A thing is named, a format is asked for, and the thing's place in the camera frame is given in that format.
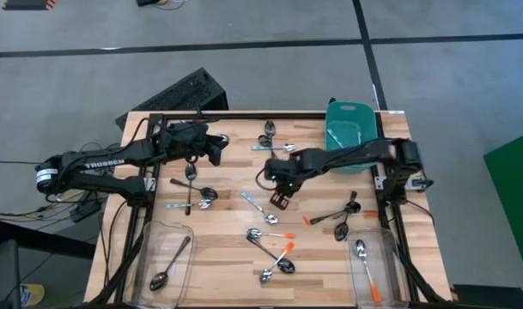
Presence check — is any black power adapter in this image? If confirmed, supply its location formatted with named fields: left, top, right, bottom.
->
left=70, top=200, right=102, bottom=223

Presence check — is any dark gray furniture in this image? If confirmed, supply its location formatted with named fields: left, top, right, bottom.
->
left=0, top=130, right=22, bottom=309

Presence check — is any teal plastic bin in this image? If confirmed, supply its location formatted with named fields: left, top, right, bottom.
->
left=324, top=100, right=380, bottom=175

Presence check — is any yellow blue floor sticker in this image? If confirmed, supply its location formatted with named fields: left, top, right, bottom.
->
left=19, top=282, right=46, bottom=308

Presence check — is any black floor device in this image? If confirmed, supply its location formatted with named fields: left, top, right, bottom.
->
left=135, top=0, right=187, bottom=10

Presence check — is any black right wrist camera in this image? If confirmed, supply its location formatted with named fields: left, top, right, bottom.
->
left=264, top=165, right=283, bottom=186

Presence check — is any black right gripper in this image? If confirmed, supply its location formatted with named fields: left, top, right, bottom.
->
left=270, top=150, right=314, bottom=212

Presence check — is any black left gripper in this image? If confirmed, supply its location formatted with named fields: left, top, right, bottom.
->
left=160, top=122, right=229, bottom=167

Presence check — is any clear plastic tray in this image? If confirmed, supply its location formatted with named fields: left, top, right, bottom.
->
left=134, top=221, right=198, bottom=309
left=345, top=227, right=410, bottom=309

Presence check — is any yellow floor cable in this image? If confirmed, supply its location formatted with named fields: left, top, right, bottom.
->
left=0, top=188, right=88, bottom=221

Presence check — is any black looped cable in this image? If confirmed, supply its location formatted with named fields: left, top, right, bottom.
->
left=255, top=167, right=280, bottom=192

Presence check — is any green board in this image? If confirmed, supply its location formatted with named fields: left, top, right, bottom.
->
left=483, top=128, right=523, bottom=281

